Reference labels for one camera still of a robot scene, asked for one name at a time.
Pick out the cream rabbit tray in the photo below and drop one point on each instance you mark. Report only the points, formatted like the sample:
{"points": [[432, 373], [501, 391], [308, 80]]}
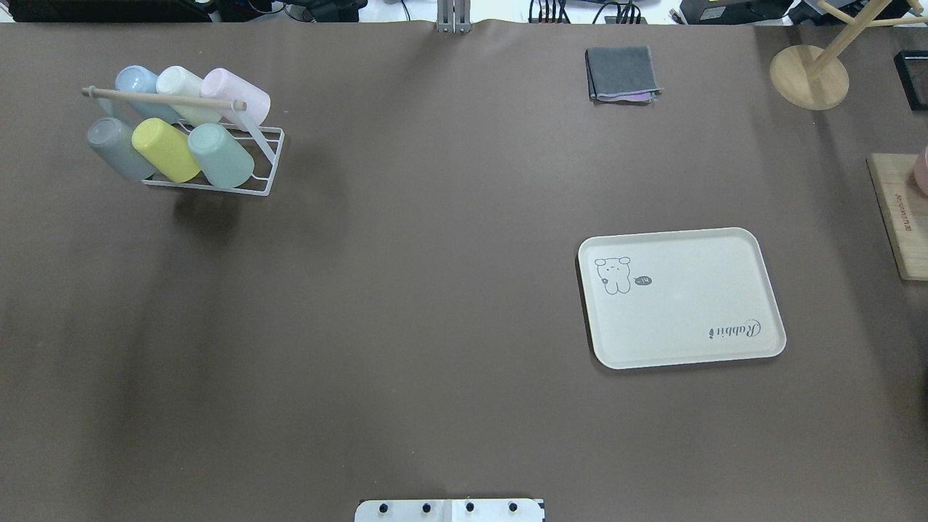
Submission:
{"points": [[679, 297]]}

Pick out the green plastic cup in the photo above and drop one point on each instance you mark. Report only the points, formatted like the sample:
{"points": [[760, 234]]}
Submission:
{"points": [[225, 163]]}

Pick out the pink plastic cup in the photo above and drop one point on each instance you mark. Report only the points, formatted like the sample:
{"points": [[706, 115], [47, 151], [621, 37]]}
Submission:
{"points": [[220, 83]]}

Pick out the yellow plastic cup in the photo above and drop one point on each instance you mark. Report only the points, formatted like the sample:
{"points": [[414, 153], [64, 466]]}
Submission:
{"points": [[166, 148]]}

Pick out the cream plastic cup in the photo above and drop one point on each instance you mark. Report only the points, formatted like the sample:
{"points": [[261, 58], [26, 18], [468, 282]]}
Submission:
{"points": [[179, 81]]}

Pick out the grey plastic cup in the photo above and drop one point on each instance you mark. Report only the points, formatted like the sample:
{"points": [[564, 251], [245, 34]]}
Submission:
{"points": [[110, 138]]}

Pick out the blue plastic cup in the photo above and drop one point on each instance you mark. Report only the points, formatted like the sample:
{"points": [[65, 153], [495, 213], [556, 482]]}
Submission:
{"points": [[138, 79]]}

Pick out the folded grey cloth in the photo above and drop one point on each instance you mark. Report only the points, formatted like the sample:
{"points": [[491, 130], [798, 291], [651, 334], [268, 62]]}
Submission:
{"points": [[621, 74]]}

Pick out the wooden mug tree stand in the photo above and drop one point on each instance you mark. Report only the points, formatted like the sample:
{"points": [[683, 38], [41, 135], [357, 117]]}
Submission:
{"points": [[814, 78]]}

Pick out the wooden board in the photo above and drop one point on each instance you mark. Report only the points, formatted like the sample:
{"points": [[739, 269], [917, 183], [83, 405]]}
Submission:
{"points": [[904, 211]]}

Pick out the pink mug on board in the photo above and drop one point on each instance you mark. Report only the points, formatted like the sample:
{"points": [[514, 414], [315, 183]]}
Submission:
{"points": [[920, 171]]}

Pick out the black box at edge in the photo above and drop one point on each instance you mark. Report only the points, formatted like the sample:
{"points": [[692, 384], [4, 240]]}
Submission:
{"points": [[911, 66]]}

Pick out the white wire cup rack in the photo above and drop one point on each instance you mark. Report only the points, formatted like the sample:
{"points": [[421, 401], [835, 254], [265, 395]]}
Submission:
{"points": [[263, 144]]}

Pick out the metal camera pole bracket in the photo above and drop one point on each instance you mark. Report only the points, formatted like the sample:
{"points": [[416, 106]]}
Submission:
{"points": [[453, 16]]}

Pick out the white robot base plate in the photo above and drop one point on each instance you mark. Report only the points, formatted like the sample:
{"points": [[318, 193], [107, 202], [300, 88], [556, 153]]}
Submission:
{"points": [[467, 509]]}

